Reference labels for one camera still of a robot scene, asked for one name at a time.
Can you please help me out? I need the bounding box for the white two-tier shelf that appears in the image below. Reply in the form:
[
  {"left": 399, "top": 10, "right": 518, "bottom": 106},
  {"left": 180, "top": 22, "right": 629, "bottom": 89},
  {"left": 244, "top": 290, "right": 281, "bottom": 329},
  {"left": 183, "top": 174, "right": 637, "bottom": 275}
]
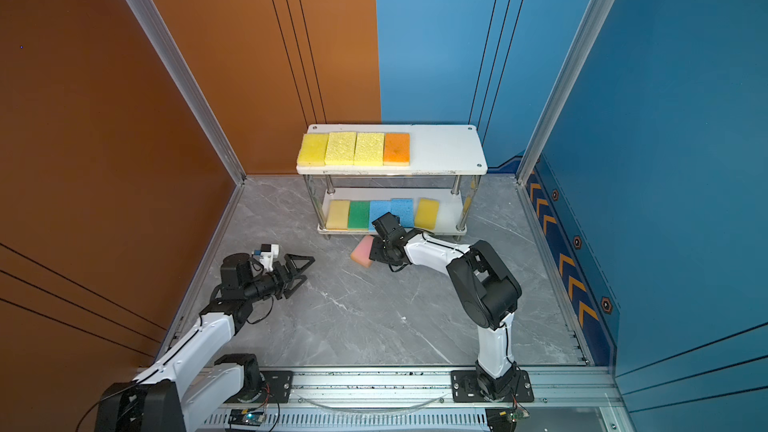
[{"left": 296, "top": 124, "right": 488, "bottom": 237}]

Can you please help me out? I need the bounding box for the pale yellow sponge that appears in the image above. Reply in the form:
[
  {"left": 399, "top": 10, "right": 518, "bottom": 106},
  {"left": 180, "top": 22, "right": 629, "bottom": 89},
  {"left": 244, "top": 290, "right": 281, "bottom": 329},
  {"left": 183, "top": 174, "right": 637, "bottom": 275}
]
[{"left": 325, "top": 200, "right": 351, "bottom": 231}]

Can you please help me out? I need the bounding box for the green sponge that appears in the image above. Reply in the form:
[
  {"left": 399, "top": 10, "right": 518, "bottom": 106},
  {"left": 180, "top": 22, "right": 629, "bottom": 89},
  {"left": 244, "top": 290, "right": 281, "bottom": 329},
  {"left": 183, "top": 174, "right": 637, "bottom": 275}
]
[{"left": 347, "top": 201, "right": 370, "bottom": 231}]

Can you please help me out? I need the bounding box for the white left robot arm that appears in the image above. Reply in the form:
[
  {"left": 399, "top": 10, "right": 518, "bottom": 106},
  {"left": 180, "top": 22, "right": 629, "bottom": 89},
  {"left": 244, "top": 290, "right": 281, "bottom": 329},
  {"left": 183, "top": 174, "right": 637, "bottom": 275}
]
[{"left": 94, "top": 244, "right": 315, "bottom": 431}]

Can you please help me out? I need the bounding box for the bright yellow sponge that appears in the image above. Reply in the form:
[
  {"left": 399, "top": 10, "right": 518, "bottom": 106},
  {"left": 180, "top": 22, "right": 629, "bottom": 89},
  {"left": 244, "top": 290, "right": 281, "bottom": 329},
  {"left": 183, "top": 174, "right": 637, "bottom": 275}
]
[{"left": 297, "top": 133, "right": 329, "bottom": 167}]

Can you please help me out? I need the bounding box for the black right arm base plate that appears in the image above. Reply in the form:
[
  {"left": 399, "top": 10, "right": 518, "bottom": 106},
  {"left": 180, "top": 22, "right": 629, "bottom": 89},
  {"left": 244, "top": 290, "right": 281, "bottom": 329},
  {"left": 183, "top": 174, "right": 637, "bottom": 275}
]
[{"left": 449, "top": 370, "right": 535, "bottom": 404}]

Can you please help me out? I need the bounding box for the green circuit board right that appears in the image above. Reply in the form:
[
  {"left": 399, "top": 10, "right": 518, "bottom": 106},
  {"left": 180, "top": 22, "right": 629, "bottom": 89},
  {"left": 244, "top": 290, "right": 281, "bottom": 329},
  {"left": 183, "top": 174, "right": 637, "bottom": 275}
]
[{"left": 485, "top": 407, "right": 530, "bottom": 432}]

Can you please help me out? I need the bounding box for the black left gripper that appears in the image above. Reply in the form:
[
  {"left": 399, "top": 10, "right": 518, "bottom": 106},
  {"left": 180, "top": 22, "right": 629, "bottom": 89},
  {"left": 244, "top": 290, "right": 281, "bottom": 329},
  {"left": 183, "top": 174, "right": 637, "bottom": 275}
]
[{"left": 244, "top": 256, "right": 313, "bottom": 306}]

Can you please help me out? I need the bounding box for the aluminium front rail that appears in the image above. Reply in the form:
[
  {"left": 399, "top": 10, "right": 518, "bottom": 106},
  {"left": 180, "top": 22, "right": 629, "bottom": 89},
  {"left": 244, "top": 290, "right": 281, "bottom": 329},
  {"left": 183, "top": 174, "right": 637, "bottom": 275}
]
[{"left": 198, "top": 366, "right": 633, "bottom": 431}]

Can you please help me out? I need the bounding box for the aluminium corner post right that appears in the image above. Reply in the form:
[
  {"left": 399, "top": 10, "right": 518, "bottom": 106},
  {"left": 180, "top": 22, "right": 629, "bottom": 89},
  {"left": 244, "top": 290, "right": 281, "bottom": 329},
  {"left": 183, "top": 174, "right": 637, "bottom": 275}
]
[{"left": 516, "top": 0, "right": 615, "bottom": 186}]

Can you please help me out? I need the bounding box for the green circuit board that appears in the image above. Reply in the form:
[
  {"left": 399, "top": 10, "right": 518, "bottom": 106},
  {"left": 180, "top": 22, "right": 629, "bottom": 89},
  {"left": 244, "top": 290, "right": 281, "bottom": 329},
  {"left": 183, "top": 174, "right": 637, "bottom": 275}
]
[
  {"left": 227, "top": 409, "right": 266, "bottom": 430},
  {"left": 485, "top": 407, "right": 530, "bottom": 432}
]

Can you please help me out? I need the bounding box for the lime porous sponge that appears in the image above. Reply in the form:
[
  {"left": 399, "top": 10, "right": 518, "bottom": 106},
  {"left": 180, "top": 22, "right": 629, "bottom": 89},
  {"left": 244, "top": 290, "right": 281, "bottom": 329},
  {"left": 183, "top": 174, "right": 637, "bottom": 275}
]
[
  {"left": 353, "top": 132, "right": 386, "bottom": 168},
  {"left": 324, "top": 131, "right": 357, "bottom": 166}
]

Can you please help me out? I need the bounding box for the orange sponge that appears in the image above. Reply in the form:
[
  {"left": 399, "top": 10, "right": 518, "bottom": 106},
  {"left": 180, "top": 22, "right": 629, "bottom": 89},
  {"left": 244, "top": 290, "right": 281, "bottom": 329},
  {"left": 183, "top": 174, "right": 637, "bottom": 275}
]
[{"left": 383, "top": 133, "right": 410, "bottom": 167}]

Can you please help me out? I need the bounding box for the blue sponge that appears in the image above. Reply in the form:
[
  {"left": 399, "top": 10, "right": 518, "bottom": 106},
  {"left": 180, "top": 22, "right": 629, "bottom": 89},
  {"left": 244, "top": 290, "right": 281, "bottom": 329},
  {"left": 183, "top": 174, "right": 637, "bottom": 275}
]
[
  {"left": 369, "top": 200, "right": 391, "bottom": 232},
  {"left": 390, "top": 198, "right": 415, "bottom": 228}
]

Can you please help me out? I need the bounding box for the green circuit board left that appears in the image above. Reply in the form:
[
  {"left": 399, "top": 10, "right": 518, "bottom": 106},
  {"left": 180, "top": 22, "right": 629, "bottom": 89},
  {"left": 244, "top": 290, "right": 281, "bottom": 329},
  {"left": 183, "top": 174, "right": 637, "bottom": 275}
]
[{"left": 227, "top": 409, "right": 266, "bottom": 430}]

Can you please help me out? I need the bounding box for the pink sponge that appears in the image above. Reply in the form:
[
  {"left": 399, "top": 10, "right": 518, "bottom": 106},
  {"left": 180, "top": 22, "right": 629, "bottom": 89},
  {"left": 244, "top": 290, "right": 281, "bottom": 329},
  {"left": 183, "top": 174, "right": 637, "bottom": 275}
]
[{"left": 350, "top": 235, "right": 374, "bottom": 268}]

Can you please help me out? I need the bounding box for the aluminium corner post left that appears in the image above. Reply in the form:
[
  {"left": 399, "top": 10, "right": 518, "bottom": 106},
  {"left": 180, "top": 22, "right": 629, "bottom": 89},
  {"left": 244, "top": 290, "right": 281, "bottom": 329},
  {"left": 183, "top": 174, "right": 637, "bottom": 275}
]
[{"left": 125, "top": 0, "right": 247, "bottom": 186}]

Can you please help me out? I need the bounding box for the aluminium corner post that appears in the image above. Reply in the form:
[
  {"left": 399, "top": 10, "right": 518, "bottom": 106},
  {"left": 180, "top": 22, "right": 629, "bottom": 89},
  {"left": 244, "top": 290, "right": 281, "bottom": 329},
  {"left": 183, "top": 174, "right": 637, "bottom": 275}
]
[
  {"left": 516, "top": 0, "right": 615, "bottom": 186},
  {"left": 125, "top": 0, "right": 247, "bottom": 186}
]

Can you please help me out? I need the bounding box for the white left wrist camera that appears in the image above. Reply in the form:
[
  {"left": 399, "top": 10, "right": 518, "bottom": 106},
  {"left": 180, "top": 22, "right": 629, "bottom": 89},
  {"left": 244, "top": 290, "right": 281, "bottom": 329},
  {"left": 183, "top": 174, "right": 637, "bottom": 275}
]
[{"left": 251, "top": 243, "right": 280, "bottom": 272}]

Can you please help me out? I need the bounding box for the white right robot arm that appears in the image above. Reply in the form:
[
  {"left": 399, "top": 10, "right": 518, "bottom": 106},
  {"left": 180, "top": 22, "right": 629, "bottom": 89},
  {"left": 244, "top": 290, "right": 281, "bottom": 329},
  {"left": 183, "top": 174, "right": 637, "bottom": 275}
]
[{"left": 370, "top": 212, "right": 523, "bottom": 401}]

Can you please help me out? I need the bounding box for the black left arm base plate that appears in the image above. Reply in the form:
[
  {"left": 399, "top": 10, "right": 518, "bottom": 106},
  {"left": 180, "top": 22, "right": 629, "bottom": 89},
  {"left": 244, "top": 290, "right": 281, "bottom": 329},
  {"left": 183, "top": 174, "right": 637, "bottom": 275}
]
[{"left": 257, "top": 370, "right": 294, "bottom": 404}]

